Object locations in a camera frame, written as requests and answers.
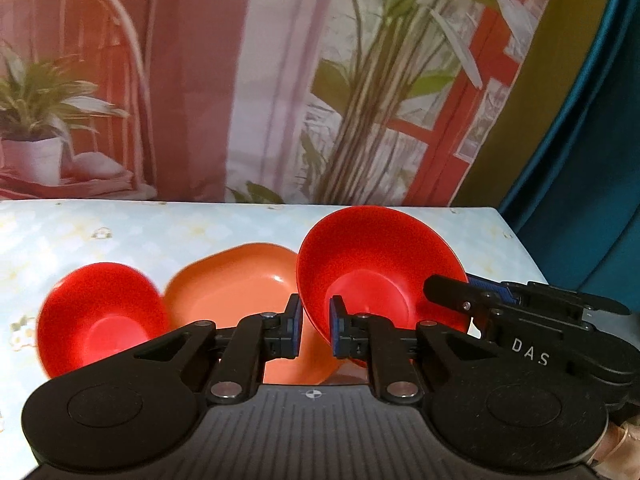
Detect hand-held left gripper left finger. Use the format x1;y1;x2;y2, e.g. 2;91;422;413
132;294;304;406

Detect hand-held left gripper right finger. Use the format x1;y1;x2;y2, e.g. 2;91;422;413
329;295;485;405

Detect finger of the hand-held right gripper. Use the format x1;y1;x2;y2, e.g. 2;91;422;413
466;273;632;317
423;274;501;325

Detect large red bowl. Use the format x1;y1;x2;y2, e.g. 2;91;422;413
296;206;471;361

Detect person's right hand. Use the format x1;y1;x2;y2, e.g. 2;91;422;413
597;412;640;467

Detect orange plate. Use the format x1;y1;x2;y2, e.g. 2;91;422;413
163;242;346;386

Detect teal curtain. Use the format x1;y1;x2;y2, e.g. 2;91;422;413
497;0;640;341

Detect pale floral tablecloth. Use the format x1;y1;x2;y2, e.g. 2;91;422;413
0;199;551;476

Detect small red bowl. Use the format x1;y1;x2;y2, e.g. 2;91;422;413
36;262;171;380

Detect printed backdrop cloth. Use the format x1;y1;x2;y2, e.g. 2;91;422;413
0;0;563;207

